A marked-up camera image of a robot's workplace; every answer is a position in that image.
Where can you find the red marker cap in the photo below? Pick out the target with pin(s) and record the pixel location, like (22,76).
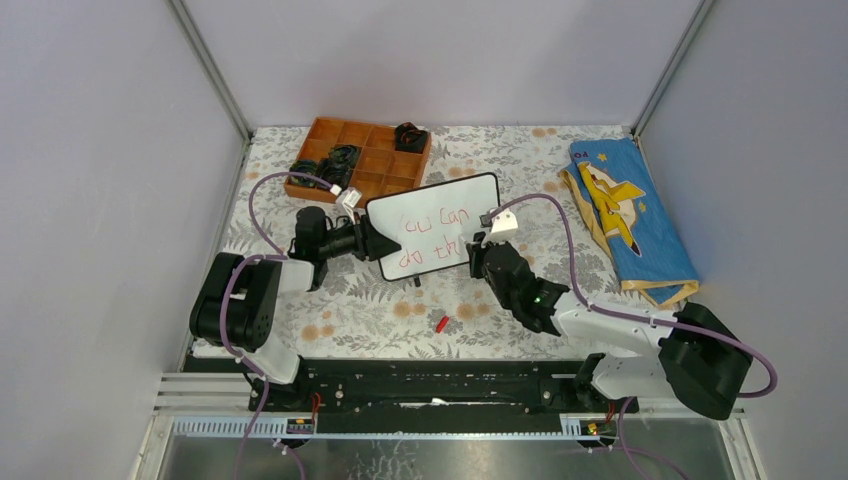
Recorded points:
(442,324)

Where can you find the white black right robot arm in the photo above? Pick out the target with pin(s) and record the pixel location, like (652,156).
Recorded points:
(688,355)

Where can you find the black tape roll left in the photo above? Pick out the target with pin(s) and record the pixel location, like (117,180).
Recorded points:
(305,172)

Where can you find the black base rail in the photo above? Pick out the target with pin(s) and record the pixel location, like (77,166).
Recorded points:
(427,399)

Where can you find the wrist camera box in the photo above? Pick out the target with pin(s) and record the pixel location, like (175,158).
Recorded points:
(346,200)
(503,227)

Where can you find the small black-framed whiteboard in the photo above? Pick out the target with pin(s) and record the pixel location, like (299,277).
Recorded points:
(432,224)

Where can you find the black tape roll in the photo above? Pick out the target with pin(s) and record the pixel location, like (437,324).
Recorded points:
(305,172)
(335,172)
(344,156)
(410,139)

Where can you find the black tape roll lower middle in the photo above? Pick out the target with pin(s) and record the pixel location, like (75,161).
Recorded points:
(335,172)

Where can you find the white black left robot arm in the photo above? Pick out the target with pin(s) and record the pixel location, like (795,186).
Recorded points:
(235,307)

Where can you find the orange compartment tray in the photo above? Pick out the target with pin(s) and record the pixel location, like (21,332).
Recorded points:
(380,170)

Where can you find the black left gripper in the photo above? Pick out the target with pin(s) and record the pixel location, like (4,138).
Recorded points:
(370,243)

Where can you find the blue yellow cartoon cloth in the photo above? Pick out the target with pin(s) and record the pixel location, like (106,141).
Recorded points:
(620,206)

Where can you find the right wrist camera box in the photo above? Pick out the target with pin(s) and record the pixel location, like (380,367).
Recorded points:
(503,227)

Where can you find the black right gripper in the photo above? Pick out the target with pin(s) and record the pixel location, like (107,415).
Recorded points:
(476,256)

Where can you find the aluminium frame post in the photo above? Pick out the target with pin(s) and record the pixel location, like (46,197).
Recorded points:
(698,19)
(185,21)

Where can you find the right aluminium frame post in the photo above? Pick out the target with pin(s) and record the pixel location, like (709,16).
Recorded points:
(698,19)

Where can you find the left aluminium frame post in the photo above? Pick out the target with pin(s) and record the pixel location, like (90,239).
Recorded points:
(185,21)

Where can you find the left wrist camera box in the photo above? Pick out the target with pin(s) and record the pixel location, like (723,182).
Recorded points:
(346,200)

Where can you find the black tape roll top right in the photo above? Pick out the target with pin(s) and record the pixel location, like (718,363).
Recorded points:
(410,139)

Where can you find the floral patterned table mat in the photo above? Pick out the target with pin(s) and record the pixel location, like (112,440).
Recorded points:
(357,314)

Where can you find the black tape roll upper middle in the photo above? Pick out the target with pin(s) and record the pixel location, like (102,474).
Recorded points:
(344,156)

